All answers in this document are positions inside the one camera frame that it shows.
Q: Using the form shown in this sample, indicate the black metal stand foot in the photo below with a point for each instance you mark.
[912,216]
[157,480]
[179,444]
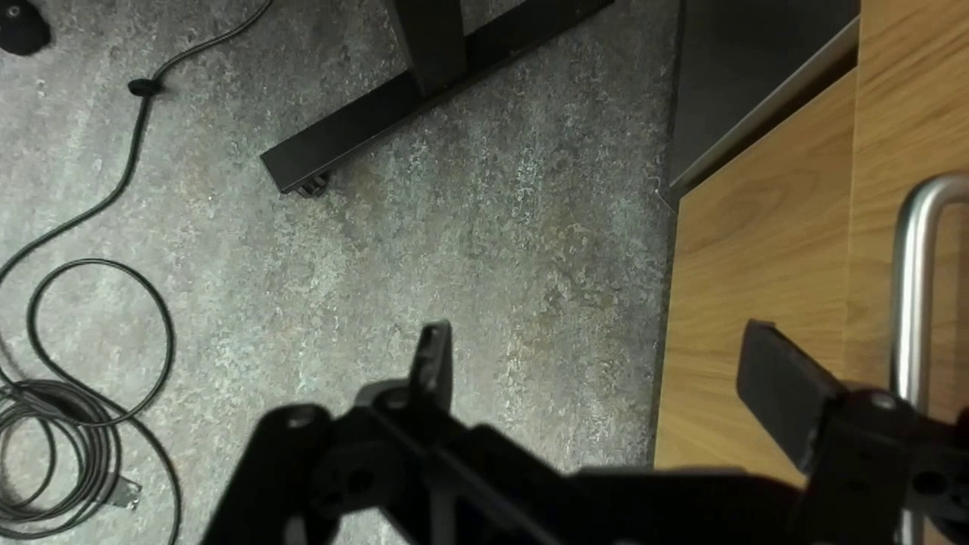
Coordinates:
[426,71]

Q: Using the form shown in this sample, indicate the wood cabinet front panel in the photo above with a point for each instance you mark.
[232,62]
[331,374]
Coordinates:
[758,302]

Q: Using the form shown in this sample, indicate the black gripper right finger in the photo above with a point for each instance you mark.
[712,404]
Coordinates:
[789,395]

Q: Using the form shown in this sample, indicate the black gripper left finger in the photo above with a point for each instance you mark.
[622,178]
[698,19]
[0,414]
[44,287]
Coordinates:
[430,367]

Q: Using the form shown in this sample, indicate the black round floor foot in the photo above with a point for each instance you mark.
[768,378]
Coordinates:
[24,23]

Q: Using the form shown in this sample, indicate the white drawer with wood front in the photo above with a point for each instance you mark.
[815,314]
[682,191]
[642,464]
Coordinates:
[910,92]

